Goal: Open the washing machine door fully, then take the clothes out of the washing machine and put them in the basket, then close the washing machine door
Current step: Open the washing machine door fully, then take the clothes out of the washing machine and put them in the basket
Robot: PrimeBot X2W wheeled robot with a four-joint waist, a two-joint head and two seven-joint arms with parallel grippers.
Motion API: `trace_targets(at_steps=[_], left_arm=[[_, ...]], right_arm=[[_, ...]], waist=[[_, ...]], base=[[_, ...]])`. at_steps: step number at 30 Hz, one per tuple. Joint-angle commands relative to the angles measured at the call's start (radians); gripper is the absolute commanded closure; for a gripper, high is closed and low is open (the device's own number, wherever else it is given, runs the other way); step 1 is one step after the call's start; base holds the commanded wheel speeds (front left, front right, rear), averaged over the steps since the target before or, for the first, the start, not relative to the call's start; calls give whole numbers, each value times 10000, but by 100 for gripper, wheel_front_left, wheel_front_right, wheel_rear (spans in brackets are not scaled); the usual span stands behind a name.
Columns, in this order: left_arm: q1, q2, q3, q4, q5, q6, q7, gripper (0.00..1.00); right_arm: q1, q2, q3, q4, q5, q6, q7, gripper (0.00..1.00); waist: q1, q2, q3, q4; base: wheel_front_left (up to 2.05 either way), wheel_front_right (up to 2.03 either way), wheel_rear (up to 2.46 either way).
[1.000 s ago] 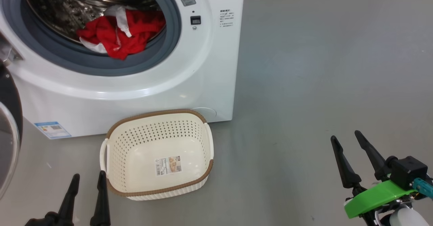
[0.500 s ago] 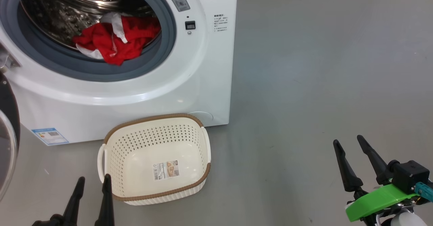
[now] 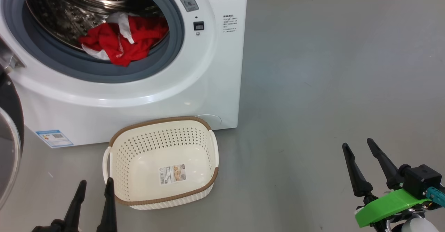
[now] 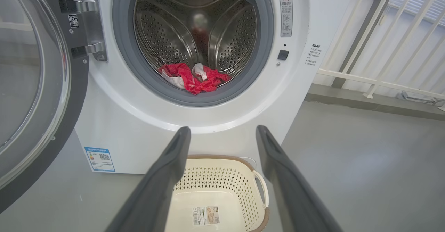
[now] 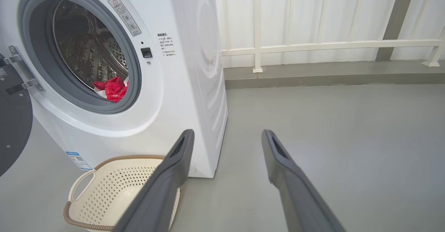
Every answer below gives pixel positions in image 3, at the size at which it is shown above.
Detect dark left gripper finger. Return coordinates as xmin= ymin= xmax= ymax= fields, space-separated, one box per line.
xmin=64 ymin=180 xmax=87 ymax=232
xmin=96 ymin=177 xmax=118 ymax=232

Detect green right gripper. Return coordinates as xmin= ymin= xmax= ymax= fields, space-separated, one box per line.
xmin=342 ymin=138 xmax=431 ymax=229

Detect black round glass washer door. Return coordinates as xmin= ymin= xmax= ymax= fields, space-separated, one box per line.
xmin=0 ymin=65 xmax=25 ymax=210

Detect red and white garment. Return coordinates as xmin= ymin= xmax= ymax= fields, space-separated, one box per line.
xmin=79 ymin=12 xmax=169 ymax=67

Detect cream laundry basket brown rim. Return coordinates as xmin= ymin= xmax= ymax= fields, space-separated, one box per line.
xmin=103 ymin=116 xmax=219 ymax=210

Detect printed product label sticker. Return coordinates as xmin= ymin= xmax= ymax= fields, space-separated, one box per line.
xmin=159 ymin=165 xmax=187 ymax=186

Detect metal door hinge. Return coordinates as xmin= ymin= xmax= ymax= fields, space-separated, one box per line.
xmin=0 ymin=38 xmax=26 ymax=73

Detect white front-load washing machine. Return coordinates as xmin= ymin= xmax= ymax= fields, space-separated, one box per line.
xmin=0 ymin=0 xmax=249 ymax=148

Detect stainless steel washing machine drum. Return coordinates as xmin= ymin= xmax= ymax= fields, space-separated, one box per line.
xmin=25 ymin=0 xmax=164 ymax=52

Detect blue energy label sticker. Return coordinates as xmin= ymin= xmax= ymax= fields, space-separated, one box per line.
xmin=35 ymin=130 xmax=74 ymax=148

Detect round white filter cover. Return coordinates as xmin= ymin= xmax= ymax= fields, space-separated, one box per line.
xmin=195 ymin=114 xmax=222 ymax=126

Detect black text warning label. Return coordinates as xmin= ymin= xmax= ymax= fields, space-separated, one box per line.
xmin=223 ymin=15 xmax=238 ymax=33

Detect teal cable connector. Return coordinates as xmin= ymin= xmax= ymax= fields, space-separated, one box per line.
xmin=426 ymin=186 xmax=445 ymax=207

